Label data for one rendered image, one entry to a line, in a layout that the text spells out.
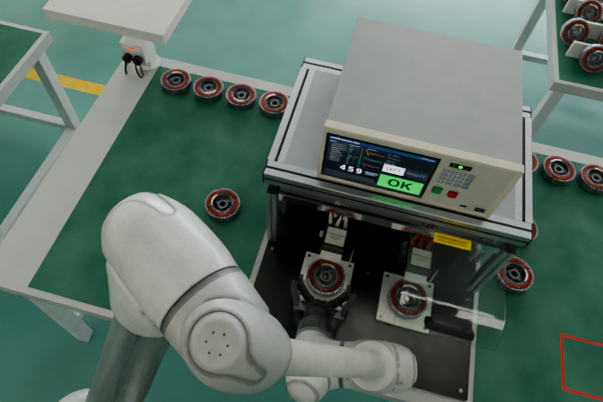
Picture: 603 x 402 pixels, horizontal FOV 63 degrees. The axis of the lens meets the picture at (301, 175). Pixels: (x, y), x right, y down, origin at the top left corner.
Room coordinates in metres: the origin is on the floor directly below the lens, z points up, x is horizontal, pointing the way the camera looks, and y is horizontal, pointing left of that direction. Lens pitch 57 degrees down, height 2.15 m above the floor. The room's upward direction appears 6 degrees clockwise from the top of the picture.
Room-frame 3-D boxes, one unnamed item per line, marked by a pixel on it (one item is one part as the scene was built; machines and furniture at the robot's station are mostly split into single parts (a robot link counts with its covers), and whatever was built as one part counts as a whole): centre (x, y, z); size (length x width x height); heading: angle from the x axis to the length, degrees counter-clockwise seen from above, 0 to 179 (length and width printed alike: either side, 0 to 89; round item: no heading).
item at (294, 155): (0.84, -0.27, 1.09); 0.68 x 0.44 x 0.05; 80
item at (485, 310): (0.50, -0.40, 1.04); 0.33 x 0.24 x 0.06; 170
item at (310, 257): (0.54, -0.10, 0.78); 0.15 x 0.15 x 0.01; 80
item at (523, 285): (0.63, -0.68, 0.77); 0.11 x 0.11 x 0.04
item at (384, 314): (0.50, -0.34, 0.78); 0.15 x 0.15 x 0.01; 80
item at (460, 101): (0.84, -0.29, 1.22); 0.44 x 0.39 x 0.20; 80
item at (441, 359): (0.54, -0.22, 0.76); 0.64 x 0.47 x 0.02; 80
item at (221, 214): (0.77, 0.24, 0.77); 0.11 x 0.11 x 0.04
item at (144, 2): (1.25, 0.58, 0.98); 0.37 x 0.35 x 0.46; 80
